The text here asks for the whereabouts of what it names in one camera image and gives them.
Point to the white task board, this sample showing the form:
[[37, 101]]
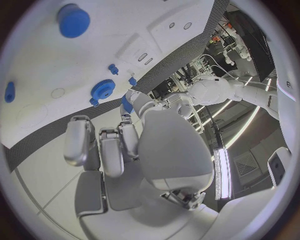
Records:
[[70, 61]]

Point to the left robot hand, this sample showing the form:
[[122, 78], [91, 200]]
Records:
[[174, 98]]

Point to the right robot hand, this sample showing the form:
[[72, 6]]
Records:
[[173, 150]]

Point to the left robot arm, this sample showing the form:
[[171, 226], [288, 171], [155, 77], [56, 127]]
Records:
[[211, 90]]

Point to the small blue block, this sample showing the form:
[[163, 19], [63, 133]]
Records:
[[132, 81]]

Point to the large blue cylinder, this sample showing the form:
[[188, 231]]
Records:
[[74, 23]]

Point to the glowing light bar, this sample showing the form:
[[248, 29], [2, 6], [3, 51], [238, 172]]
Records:
[[223, 172]]

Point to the blue gear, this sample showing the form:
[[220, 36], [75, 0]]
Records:
[[103, 90]]

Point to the blue plug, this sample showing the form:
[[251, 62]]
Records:
[[9, 92]]

